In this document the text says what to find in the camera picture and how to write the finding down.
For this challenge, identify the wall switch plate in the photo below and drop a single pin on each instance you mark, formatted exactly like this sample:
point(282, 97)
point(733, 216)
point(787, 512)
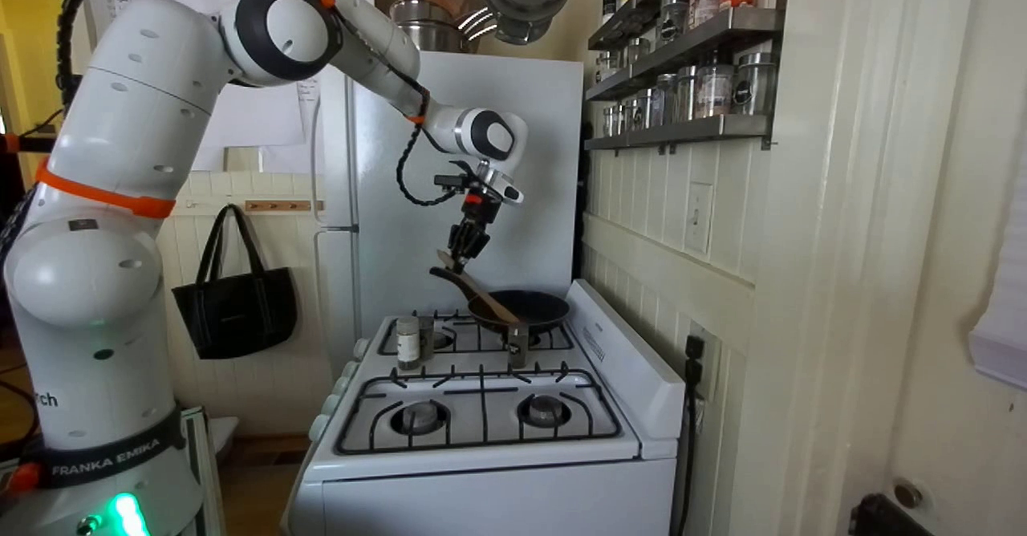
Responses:
point(699, 217)

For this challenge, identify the spice jar with grey lid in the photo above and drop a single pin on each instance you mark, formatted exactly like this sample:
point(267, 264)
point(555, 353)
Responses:
point(407, 343)

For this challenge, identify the black tote bag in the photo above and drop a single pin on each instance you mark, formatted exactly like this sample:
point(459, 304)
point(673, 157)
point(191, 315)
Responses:
point(237, 311)

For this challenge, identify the burner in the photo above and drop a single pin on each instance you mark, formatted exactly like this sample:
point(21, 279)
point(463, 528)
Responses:
point(440, 338)
point(420, 417)
point(544, 410)

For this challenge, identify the metal wall spice shelf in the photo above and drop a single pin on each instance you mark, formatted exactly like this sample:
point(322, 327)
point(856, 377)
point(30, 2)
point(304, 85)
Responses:
point(682, 128)

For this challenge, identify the wooden hook rail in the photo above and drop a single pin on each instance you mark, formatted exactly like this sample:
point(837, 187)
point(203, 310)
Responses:
point(281, 206)

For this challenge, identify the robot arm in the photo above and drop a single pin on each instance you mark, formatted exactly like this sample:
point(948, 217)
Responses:
point(120, 199)

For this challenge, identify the white refrigerator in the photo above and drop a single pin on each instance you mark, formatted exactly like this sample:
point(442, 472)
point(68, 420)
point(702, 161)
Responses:
point(513, 167)

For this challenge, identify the black frying pan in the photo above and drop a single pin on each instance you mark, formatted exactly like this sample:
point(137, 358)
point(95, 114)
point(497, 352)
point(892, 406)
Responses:
point(529, 310)

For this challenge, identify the row of glass spice jars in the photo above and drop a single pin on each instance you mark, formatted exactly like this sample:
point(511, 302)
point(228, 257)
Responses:
point(674, 18)
point(714, 91)

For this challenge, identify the stack of steel pots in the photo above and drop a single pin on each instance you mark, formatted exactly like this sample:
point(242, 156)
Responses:
point(429, 26)

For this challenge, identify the white gas stove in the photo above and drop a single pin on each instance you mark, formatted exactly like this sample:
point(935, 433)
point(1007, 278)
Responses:
point(497, 440)

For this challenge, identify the wooden spoon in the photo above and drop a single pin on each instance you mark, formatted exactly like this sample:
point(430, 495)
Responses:
point(485, 293)

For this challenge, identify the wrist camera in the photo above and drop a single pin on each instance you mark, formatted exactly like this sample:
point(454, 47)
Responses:
point(452, 180)

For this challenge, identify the wall socket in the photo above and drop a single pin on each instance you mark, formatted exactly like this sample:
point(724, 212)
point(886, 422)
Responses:
point(710, 367)

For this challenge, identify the dark pepper shaker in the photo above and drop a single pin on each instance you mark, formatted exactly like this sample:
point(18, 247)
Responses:
point(517, 345)

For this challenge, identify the paper sheets on wall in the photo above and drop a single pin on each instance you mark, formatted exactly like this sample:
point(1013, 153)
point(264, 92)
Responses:
point(257, 119)

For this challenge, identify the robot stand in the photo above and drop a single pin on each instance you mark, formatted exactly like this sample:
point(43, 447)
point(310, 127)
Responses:
point(204, 464)

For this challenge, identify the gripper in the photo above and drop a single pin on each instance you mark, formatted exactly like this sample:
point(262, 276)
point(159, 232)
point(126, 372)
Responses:
point(481, 209)

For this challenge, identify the stove knob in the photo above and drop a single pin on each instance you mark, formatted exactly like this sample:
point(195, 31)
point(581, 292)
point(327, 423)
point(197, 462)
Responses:
point(319, 428)
point(361, 348)
point(350, 371)
point(334, 403)

